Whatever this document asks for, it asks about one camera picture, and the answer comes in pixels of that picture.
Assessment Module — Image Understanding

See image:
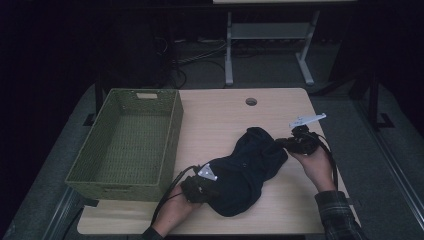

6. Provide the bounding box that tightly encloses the person's left hand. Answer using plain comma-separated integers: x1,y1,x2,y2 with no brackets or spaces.
153,185,203,237

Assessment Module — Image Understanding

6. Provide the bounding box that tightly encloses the person's right hand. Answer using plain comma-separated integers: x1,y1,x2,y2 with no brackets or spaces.
287,145,338,194

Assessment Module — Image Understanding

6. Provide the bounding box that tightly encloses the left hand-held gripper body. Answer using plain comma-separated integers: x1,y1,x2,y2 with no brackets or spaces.
180,163,219,204

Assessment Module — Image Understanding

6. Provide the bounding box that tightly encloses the black metal stand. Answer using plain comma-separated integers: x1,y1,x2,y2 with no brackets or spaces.
348,64,396,132
82,74,105,128

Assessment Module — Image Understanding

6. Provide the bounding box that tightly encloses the white metal stand frame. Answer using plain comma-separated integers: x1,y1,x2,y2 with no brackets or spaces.
224,9,321,88

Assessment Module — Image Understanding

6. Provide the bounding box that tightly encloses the metal floor rail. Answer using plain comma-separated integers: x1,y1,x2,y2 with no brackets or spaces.
41,186,86,240
353,99,424,223

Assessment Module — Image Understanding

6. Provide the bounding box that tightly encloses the dark navy cloth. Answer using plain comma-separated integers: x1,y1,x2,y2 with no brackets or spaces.
207,126,290,218

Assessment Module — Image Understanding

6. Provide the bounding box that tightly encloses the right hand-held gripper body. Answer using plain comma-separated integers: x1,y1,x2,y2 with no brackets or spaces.
288,112,328,156

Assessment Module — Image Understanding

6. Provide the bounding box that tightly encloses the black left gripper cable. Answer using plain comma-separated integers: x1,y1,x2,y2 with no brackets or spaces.
150,164,202,225

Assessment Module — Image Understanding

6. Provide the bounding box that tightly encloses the green woven basket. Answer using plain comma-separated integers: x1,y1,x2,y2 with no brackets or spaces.
64,87,185,203

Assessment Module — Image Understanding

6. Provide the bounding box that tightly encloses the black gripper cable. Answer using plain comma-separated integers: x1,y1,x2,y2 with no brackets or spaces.
309,131,340,192
150,164,202,225

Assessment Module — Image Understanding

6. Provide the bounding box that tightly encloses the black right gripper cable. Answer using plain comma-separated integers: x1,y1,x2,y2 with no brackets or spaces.
309,131,340,192

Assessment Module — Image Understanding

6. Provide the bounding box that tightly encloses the bundle of floor cables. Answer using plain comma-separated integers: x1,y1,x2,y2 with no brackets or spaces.
153,34,228,90

